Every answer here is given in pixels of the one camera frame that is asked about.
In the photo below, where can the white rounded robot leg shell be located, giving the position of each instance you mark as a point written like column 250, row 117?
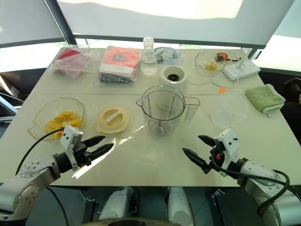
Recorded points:
column 115, row 204
column 179, row 204

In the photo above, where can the white cup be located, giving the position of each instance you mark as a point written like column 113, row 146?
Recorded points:
column 179, row 81

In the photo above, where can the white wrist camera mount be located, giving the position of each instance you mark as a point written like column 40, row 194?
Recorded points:
column 229, row 141
column 70, row 136

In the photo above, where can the metal table bracket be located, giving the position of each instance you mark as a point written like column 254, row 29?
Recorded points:
column 90, row 203
column 217, row 193

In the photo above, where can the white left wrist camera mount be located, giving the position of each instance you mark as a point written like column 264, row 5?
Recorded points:
column 70, row 136

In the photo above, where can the plastic bag of pink cloths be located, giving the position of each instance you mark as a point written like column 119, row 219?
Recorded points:
column 120, row 67

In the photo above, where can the orange and black gadget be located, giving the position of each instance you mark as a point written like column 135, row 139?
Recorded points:
column 221, row 56

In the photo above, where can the green folded towel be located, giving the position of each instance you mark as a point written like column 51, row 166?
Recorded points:
column 265, row 99

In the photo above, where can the leaf-shaped glass bowl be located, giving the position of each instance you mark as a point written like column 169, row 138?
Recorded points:
column 41, row 117

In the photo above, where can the wide grey roller blind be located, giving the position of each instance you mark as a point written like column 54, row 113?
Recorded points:
column 164, row 28

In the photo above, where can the clear blender jug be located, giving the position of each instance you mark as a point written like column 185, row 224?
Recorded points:
column 155, row 117

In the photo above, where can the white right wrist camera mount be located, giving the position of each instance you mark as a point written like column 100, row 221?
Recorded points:
column 229, row 141

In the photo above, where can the clear plastic container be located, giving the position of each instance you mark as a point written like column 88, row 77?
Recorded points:
column 244, row 103

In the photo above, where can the yellow crumbly food pile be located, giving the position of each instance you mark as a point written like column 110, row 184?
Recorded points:
column 211, row 66

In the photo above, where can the clear plastic measuring cup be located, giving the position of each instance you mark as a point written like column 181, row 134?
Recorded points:
column 174, row 61

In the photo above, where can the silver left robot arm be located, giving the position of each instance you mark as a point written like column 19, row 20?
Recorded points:
column 30, row 186

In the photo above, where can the round glass bowl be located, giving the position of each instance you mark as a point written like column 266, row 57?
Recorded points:
column 201, row 63

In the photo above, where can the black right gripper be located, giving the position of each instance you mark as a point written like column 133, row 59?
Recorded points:
column 217, row 151

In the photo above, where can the white power strip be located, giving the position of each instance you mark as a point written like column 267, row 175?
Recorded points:
column 242, row 70

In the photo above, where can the clear plastic bottle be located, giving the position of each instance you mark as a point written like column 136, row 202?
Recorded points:
column 149, row 64

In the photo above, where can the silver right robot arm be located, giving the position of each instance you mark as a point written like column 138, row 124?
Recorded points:
column 265, row 182

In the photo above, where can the plastic bag of red cloth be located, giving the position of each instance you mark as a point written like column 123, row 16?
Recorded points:
column 70, row 62

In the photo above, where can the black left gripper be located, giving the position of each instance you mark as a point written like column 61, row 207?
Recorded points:
column 82, row 154

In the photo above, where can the small orange clip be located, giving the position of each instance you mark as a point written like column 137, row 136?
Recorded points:
column 222, row 90

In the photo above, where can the cream blender lid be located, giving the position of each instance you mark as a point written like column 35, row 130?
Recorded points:
column 113, row 123

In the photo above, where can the crumpled bag with blue items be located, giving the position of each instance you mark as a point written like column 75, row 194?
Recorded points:
column 162, row 52

